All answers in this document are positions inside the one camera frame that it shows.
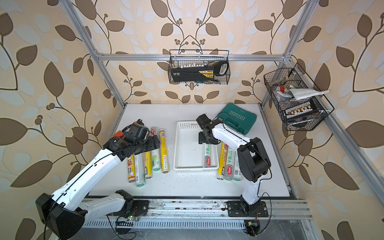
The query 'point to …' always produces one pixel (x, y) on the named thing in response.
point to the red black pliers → (138, 121)
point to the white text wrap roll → (237, 175)
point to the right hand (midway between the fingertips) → (206, 140)
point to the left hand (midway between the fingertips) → (154, 143)
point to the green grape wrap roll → (156, 154)
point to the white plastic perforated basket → (188, 152)
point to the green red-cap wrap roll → (230, 163)
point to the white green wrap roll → (206, 155)
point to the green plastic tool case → (240, 119)
